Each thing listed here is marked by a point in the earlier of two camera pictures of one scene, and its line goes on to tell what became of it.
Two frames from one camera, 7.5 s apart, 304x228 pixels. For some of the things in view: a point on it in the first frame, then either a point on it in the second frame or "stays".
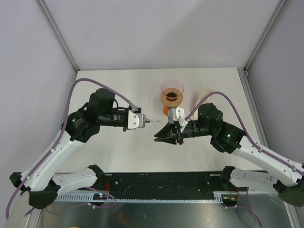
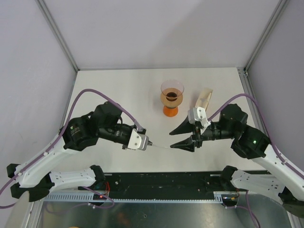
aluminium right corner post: (280, 6) stays
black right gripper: (170, 128) to (188, 144)
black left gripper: (147, 120) to (148, 142)
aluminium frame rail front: (161, 173) stays
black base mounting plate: (159, 182) stays
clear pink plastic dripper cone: (172, 89) stays
